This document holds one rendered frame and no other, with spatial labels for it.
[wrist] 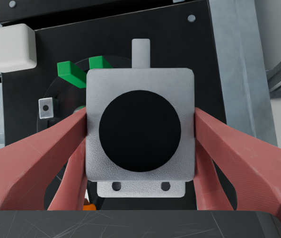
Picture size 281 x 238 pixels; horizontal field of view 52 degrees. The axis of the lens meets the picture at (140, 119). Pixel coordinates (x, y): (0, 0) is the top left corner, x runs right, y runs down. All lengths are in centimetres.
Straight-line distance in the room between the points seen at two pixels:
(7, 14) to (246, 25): 27
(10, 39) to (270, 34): 33
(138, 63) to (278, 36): 31
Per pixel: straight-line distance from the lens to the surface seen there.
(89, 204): 21
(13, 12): 39
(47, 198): 33
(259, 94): 31
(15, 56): 34
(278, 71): 36
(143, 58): 16
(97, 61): 24
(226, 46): 32
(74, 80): 27
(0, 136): 36
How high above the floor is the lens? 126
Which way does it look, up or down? 79 degrees down
